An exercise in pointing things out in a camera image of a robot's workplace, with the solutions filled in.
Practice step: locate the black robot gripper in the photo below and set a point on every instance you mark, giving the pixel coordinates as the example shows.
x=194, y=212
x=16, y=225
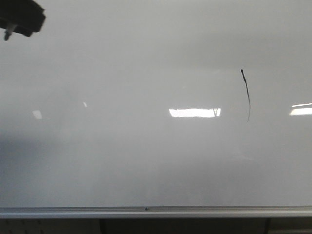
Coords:
x=27, y=15

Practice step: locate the white black whiteboard marker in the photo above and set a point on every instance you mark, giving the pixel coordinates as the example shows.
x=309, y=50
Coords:
x=9, y=30

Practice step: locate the white glossy whiteboard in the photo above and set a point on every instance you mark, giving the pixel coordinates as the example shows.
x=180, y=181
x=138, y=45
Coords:
x=158, y=103

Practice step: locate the aluminium whiteboard marker tray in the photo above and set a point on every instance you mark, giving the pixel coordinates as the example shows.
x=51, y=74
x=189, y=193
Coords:
x=156, y=212

